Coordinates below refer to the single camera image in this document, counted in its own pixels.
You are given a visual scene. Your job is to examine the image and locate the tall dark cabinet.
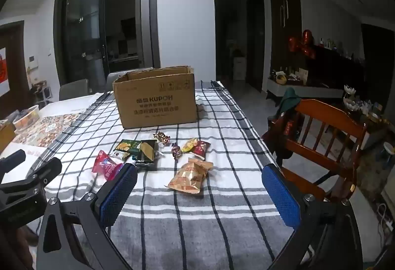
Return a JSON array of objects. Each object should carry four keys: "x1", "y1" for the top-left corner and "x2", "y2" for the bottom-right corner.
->
[{"x1": 268, "y1": 0, "x2": 303, "y2": 79}]

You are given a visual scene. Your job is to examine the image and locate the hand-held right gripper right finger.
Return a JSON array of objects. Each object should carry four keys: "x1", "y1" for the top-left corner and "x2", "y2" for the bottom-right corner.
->
[{"x1": 262, "y1": 163, "x2": 363, "y2": 270}]

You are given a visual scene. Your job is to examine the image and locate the patterned mat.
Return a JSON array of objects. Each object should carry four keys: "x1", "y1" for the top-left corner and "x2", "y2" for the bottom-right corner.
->
[{"x1": 12, "y1": 113, "x2": 81, "y2": 147}]

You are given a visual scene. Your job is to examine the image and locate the red snack packet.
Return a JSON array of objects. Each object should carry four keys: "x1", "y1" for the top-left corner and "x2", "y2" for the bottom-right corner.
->
[{"x1": 191, "y1": 140, "x2": 211, "y2": 160}]

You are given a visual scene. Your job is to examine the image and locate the small brown box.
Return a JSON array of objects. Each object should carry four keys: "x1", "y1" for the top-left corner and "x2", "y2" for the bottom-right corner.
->
[{"x1": 0, "y1": 122, "x2": 17, "y2": 153}]

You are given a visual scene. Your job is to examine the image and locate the white sideboard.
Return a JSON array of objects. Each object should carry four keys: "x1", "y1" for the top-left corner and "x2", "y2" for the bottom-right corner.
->
[{"x1": 267, "y1": 77, "x2": 344, "y2": 101}]

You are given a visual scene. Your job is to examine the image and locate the green cloth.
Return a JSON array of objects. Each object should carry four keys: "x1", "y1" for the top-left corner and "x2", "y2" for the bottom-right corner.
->
[{"x1": 276, "y1": 87, "x2": 301, "y2": 118}]

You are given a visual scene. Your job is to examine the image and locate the glass sliding door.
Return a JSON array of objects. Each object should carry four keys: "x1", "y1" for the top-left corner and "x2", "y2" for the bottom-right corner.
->
[{"x1": 55, "y1": 0, "x2": 161, "y2": 94}]

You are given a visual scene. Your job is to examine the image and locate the dark wooden door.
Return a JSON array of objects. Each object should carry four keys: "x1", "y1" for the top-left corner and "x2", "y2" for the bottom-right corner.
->
[{"x1": 0, "y1": 21, "x2": 30, "y2": 98}]

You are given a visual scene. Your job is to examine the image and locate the tan snack packet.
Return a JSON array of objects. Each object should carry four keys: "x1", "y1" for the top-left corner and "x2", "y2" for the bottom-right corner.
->
[{"x1": 165, "y1": 157, "x2": 214, "y2": 195}]

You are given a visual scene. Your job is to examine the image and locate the checked tablecloth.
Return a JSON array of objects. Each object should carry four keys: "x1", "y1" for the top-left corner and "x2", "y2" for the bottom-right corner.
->
[{"x1": 37, "y1": 80, "x2": 297, "y2": 270}]

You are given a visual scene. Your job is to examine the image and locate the wooden chair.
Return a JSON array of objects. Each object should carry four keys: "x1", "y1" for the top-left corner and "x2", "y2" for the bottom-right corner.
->
[{"x1": 262, "y1": 99, "x2": 368, "y2": 206}]

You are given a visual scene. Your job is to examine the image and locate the red balloons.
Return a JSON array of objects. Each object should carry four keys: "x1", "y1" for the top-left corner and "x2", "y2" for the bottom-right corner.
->
[{"x1": 288, "y1": 30, "x2": 317, "y2": 60}]

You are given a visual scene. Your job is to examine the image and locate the brown cardboard box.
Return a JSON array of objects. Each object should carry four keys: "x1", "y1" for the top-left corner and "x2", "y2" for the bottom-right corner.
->
[{"x1": 113, "y1": 65, "x2": 198, "y2": 129}]

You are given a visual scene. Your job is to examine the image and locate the brown wrapped candy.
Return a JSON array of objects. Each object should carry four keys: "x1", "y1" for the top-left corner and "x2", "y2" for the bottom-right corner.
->
[{"x1": 153, "y1": 132, "x2": 171, "y2": 145}]

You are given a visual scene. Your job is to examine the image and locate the small white snack packet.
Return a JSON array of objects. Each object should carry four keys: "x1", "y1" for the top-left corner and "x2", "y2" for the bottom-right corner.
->
[{"x1": 112, "y1": 150, "x2": 132, "y2": 162}]

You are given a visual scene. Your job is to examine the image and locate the pink snack packet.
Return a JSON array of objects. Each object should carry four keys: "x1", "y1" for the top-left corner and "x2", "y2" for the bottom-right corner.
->
[{"x1": 92, "y1": 150, "x2": 124, "y2": 182}]

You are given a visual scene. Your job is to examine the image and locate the dark jacket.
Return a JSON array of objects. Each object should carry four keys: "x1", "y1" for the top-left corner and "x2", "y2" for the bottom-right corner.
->
[{"x1": 267, "y1": 109, "x2": 300, "y2": 166}]

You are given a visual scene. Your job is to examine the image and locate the white pedestal bowl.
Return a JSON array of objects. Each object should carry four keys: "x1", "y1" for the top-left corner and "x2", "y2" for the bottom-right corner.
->
[{"x1": 343, "y1": 85, "x2": 357, "y2": 110}]

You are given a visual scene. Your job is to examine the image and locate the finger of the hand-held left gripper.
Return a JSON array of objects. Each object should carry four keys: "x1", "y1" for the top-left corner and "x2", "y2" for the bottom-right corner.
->
[
  {"x1": 0, "y1": 149, "x2": 27, "y2": 174},
  {"x1": 12, "y1": 157, "x2": 63, "y2": 188}
]

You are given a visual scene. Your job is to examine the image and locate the dark green snack packet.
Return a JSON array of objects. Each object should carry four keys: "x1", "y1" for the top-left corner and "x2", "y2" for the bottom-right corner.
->
[{"x1": 135, "y1": 140, "x2": 159, "y2": 171}]

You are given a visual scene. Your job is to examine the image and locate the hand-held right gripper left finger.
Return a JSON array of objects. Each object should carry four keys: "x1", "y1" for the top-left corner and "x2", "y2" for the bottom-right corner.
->
[{"x1": 36, "y1": 163, "x2": 138, "y2": 270}]

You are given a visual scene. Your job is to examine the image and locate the red and white poster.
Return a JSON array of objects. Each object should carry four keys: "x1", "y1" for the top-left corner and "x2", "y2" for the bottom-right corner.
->
[{"x1": 0, "y1": 48, "x2": 10, "y2": 96}]

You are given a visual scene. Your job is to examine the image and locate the clear plastic container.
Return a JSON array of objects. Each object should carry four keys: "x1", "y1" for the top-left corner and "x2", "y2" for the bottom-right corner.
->
[{"x1": 12, "y1": 105, "x2": 40, "y2": 131}]

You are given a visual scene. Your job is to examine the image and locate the small storage rack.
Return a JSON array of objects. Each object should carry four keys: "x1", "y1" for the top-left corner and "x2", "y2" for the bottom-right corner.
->
[{"x1": 31, "y1": 80, "x2": 51, "y2": 104}]

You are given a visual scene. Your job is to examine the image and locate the grey chair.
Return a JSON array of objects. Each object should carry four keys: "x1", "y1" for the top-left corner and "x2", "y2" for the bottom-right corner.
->
[
  {"x1": 59, "y1": 79, "x2": 89, "y2": 101},
  {"x1": 105, "y1": 67, "x2": 154, "y2": 93}
]

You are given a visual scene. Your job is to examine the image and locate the white tablecloth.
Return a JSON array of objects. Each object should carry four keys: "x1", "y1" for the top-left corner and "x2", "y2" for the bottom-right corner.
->
[{"x1": 0, "y1": 92, "x2": 102, "y2": 184}]

